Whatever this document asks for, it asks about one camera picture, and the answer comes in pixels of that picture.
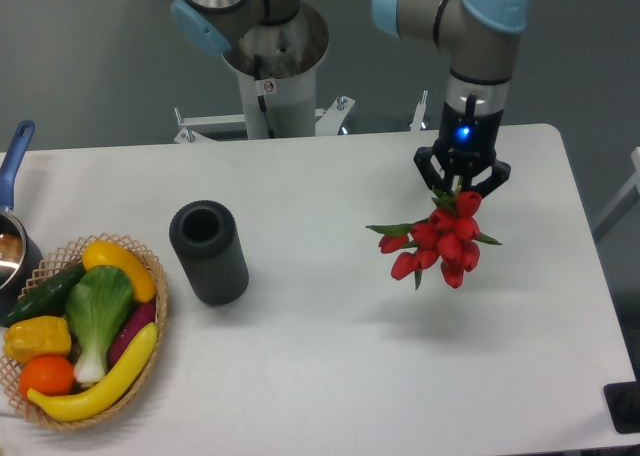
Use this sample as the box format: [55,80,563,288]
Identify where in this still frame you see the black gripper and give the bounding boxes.
[413,103,511,197]

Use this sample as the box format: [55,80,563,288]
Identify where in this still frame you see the red tulip bouquet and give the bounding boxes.
[367,189,501,289]

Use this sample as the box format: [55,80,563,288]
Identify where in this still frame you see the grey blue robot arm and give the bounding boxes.
[171,0,529,196]

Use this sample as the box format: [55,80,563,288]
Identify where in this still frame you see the dark grey ribbed vase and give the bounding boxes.
[169,200,249,306]

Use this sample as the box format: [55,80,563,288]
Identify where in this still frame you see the black device table edge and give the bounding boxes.
[603,381,639,434]

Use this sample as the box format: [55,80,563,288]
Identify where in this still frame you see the purple eggplant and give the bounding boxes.
[107,301,156,368]

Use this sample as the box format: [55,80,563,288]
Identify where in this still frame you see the green bok choy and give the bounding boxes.
[65,266,134,387]

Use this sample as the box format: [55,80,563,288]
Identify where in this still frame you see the woven wicker basket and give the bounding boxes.
[1,234,168,431]

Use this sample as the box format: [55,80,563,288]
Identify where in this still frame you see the dark green cucumber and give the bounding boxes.
[1,263,85,327]

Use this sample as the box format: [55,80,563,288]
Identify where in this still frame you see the yellow banana lower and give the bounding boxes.
[27,323,158,423]

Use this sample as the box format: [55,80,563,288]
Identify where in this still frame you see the orange fruit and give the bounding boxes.
[19,355,75,399]

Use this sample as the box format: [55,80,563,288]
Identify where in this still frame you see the yellow bell pepper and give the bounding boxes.
[3,316,72,363]

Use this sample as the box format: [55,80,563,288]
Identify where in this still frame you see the white frame right edge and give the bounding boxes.
[592,147,639,244]

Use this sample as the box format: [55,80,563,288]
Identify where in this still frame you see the blue handled saucepan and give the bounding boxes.
[1,120,42,318]

